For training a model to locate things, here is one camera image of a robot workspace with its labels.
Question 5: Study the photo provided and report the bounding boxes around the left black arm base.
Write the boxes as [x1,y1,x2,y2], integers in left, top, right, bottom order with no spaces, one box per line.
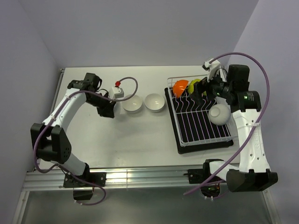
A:
[63,172,107,205]

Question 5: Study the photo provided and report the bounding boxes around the aluminium frame rail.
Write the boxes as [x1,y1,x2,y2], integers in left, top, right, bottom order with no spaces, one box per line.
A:
[22,163,269,192]

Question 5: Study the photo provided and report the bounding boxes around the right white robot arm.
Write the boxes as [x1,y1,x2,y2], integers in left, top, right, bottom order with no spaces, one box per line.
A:
[192,64,278,192]

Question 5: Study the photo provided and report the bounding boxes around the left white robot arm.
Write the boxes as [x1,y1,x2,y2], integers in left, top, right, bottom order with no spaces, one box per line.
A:
[30,73,115,186]

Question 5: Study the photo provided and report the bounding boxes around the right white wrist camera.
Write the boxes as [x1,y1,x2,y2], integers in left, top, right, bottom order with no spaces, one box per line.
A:
[202,58,221,82]

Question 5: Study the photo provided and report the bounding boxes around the purple cable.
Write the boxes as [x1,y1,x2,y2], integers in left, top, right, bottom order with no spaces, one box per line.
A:
[32,77,138,206]
[183,51,271,200]

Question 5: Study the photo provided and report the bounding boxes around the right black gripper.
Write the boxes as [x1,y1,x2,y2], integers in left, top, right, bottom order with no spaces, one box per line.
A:
[189,68,233,105]

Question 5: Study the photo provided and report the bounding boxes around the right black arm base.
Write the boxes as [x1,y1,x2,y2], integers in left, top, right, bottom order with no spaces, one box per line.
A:
[183,168,226,196]

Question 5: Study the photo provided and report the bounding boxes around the orange bowl white inside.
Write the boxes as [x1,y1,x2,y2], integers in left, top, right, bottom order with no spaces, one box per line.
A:
[172,79,189,98]

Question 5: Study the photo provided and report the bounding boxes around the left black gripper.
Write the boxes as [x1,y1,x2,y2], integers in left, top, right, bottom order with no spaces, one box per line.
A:
[86,92,116,119]

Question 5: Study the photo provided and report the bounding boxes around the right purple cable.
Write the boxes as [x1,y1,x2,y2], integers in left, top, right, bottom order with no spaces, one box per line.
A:
[183,51,271,200]

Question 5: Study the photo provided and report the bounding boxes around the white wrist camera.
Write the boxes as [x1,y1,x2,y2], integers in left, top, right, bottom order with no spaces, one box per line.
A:
[108,81,124,99]
[202,58,221,82]

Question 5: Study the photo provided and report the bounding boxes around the black drip tray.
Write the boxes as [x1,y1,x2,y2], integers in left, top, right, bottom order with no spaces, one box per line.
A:
[164,87,235,155]

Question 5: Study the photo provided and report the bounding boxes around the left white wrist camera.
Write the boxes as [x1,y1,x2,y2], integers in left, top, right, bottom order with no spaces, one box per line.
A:
[108,81,124,99]

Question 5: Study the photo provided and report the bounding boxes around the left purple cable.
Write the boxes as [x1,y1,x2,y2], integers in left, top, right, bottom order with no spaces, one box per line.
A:
[32,77,138,206]

